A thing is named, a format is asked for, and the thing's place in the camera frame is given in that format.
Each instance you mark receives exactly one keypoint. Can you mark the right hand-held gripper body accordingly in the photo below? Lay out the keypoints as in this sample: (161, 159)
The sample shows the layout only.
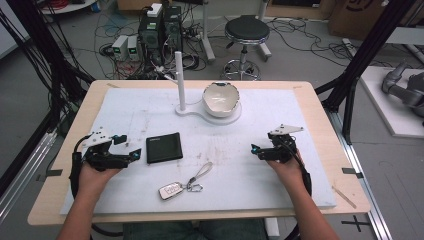
(285, 146)

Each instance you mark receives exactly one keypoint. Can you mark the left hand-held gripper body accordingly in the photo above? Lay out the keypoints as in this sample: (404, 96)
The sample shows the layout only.
(98, 156)

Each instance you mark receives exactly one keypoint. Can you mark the person's left hand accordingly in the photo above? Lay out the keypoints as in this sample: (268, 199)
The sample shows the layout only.
(93, 181)

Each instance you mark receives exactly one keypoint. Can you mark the person's right hand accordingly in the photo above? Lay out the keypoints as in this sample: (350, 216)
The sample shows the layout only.
(291, 175)

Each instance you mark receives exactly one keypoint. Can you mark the white foam mat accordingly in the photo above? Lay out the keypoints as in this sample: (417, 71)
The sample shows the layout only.
(233, 173)

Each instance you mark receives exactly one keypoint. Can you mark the black wallet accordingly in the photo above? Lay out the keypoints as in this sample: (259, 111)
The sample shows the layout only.
(164, 147)

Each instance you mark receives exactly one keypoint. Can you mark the black tape strip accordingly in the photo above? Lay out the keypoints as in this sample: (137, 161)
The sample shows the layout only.
(50, 174)
(351, 172)

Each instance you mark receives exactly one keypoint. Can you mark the light wooden table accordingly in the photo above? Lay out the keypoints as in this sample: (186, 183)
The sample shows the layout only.
(340, 140)

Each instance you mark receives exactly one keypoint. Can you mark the white ceramic bowl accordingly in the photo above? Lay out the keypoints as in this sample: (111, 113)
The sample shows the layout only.
(220, 100)

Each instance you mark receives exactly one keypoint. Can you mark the white table leg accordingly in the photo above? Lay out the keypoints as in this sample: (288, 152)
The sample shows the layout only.
(272, 228)

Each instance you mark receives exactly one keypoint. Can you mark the thin wooden stick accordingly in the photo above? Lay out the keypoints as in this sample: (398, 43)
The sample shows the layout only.
(344, 197)

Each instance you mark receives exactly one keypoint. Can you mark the white stand with pole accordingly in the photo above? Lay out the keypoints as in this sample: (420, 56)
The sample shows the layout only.
(180, 83)

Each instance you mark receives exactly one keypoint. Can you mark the white power supply box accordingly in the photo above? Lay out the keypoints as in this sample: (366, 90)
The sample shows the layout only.
(120, 46)
(132, 47)

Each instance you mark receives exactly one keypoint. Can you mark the black tape cross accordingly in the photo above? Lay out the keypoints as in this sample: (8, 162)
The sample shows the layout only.
(356, 222)

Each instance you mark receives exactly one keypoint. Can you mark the white floor platform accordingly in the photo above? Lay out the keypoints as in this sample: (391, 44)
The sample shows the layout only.
(386, 113)

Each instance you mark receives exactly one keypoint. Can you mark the black round stool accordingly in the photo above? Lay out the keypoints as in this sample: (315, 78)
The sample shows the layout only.
(247, 28)

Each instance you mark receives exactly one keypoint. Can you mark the black computer tower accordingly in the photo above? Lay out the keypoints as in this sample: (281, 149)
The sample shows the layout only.
(160, 33)

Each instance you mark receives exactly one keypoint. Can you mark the brown cardboard box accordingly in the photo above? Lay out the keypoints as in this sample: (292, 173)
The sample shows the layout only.
(360, 16)

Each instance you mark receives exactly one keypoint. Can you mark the aluminium floor rail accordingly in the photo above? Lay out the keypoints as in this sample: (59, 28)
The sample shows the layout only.
(363, 186)
(23, 176)

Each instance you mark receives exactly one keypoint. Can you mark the black metal frame post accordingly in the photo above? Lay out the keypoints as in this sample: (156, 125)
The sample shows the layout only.
(33, 33)
(363, 53)

